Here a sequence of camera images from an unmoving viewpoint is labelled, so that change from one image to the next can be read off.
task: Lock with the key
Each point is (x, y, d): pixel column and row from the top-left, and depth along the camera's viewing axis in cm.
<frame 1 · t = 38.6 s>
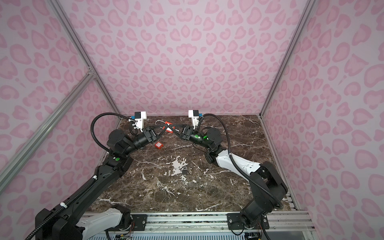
left hand: (167, 126, 62), fingers closed
right hand: (169, 129, 63), fingers closed
red padlock far left: (159, 145, 102), point 3 cm above the table

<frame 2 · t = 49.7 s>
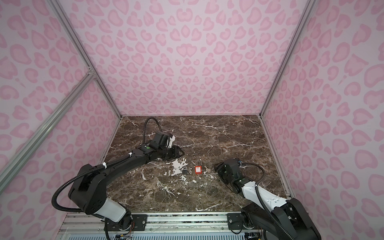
left hand: (183, 152, 85), fingers open
right hand: (215, 167, 87), fingers open
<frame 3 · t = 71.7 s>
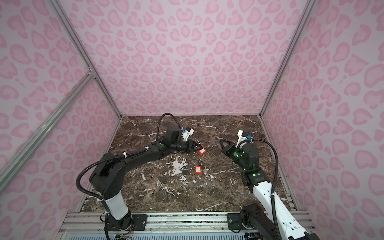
left hand: (202, 146, 81), fingers closed
right hand: (218, 140, 73), fingers closed
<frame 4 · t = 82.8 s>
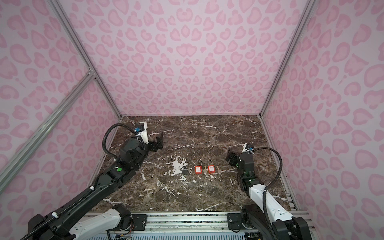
left hand: (153, 129, 72), fingers open
right hand: (234, 151, 85), fingers open
red padlock far left: (211, 168, 92), point 2 cm above the table

